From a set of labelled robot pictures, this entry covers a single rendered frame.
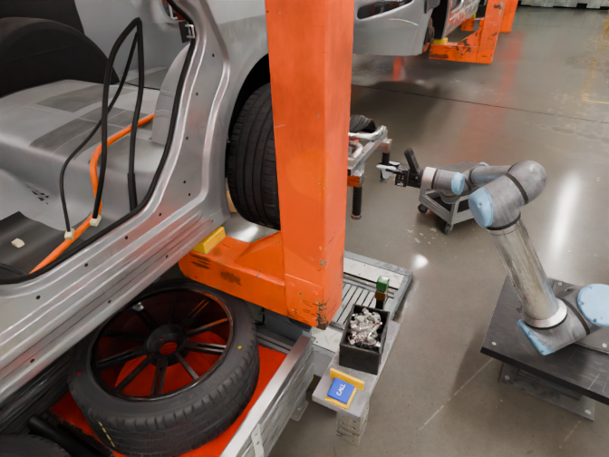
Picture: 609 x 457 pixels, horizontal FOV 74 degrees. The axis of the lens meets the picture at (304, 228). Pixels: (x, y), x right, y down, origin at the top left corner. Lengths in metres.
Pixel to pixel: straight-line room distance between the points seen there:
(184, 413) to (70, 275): 0.54
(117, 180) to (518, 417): 1.89
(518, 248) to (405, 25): 3.04
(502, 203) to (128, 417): 1.31
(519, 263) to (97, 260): 1.32
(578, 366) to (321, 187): 1.29
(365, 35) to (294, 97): 3.11
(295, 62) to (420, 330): 1.61
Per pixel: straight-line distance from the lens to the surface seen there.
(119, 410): 1.49
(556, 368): 1.93
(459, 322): 2.37
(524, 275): 1.56
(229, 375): 1.46
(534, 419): 2.13
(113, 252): 1.35
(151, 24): 3.57
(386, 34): 4.17
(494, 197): 1.38
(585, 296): 1.78
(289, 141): 1.13
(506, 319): 2.03
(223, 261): 1.59
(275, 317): 1.97
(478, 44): 5.24
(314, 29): 1.01
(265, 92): 1.76
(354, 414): 1.42
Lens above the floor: 1.67
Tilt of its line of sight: 35 degrees down
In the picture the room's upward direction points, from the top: 2 degrees counter-clockwise
